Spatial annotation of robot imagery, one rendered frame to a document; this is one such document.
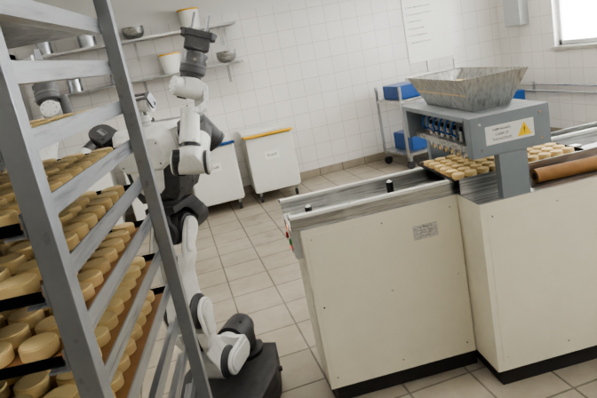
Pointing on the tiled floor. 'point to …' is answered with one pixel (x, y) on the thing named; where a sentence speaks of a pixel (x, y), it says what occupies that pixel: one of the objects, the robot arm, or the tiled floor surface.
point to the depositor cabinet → (532, 275)
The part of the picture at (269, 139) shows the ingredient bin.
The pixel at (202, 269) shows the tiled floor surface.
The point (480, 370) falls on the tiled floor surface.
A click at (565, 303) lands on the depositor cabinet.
